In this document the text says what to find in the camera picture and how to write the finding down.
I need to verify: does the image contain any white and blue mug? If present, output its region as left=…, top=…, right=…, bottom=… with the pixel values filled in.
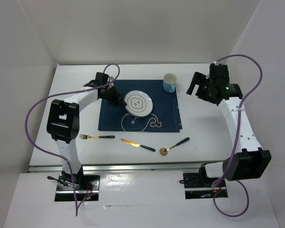
left=163, top=73, right=177, bottom=93

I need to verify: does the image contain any white plate with rings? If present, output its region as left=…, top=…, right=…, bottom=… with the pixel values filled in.
left=124, top=90, right=153, bottom=117

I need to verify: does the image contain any gold knife green handle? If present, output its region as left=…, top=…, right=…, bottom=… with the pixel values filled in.
left=121, top=139, right=156, bottom=152

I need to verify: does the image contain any gold fork green handle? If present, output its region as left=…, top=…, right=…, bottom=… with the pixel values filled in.
left=78, top=134, right=115, bottom=140

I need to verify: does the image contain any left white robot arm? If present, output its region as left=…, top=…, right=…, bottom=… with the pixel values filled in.
left=47, top=80, right=126, bottom=190

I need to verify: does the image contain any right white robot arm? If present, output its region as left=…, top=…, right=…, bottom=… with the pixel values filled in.
left=186, top=64, right=272, bottom=187

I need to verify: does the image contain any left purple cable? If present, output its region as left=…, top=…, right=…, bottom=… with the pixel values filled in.
left=24, top=63, right=121, bottom=217

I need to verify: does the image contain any aluminium front rail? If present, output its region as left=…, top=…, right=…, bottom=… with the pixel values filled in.
left=28, top=160, right=251, bottom=173

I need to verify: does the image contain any gold spoon green handle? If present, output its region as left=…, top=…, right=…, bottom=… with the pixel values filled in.
left=160, top=137, right=190, bottom=156

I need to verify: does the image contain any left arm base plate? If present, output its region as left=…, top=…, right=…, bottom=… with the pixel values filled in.
left=54, top=173, right=100, bottom=202

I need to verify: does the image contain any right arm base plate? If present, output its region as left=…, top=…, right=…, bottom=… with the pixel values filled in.
left=179, top=167, right=228, bottom=200

